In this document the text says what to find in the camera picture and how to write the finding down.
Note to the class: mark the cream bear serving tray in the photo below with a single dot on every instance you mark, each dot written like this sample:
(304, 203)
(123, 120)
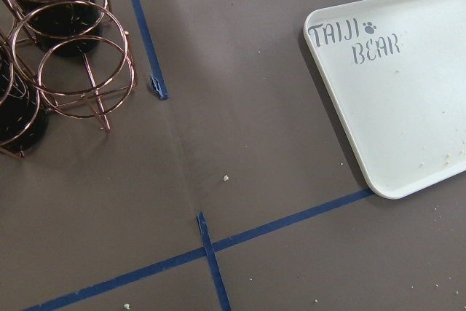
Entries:
(395, 72)

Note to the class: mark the dark green wine bottle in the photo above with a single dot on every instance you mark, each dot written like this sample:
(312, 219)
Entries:
(23, 120)

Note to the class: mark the copper wire bottle rack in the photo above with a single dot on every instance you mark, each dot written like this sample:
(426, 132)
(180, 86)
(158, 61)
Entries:
(83, 77)

